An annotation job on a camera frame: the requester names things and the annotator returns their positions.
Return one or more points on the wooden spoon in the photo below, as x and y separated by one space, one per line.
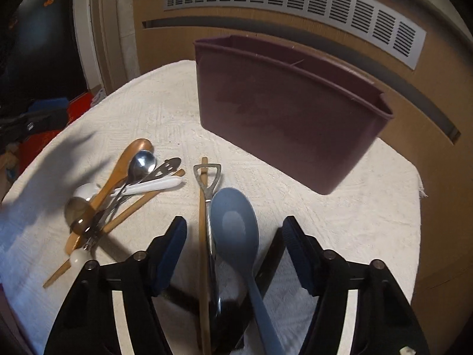
118 176

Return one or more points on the grey ventilation grille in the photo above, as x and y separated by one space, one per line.
369 20

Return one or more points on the white textured table cloth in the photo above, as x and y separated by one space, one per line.
374 213

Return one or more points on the blue plastic serving spoon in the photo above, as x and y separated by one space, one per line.
236 237

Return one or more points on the wooden chopstick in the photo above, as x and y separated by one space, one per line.
112 225
203 281

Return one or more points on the white ceramic spoon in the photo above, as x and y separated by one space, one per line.
88 190

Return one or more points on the maroon plastic utensil holder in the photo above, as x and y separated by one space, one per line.
308 116

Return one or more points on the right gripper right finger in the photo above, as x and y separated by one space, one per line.
385 323

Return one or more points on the white knob utensil handle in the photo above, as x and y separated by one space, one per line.
79 257

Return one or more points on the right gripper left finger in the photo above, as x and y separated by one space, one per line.
86 321

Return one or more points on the slotted steel peeler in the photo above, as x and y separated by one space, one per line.
169 166

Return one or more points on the dark metal spoon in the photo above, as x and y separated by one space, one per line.
75 210

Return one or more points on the steel bottle opener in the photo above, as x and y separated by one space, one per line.
207 176

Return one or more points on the shiny steel spoon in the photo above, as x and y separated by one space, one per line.
141 166

